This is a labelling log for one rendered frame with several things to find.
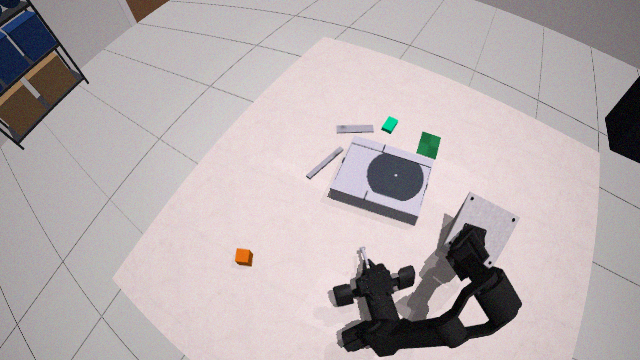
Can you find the small orange cube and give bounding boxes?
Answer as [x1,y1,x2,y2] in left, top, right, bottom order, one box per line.
[235,248,253,267]

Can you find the small green block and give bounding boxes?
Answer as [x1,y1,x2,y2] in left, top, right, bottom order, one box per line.
[382,116,398,134]

